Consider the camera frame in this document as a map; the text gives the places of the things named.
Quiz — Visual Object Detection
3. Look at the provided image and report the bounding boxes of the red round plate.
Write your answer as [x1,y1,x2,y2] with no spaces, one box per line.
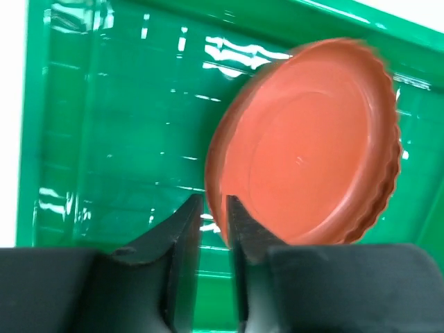
[205,37,401,245]

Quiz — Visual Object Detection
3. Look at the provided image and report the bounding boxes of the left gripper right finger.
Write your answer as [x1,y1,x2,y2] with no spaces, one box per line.
[227,196,262,332]

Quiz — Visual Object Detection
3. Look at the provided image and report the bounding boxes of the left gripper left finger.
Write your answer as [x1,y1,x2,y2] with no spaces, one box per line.
[112,194,203,332]

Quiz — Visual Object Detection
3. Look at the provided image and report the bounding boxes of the green plastic bin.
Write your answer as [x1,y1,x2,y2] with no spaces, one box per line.
[1,1,443,332]

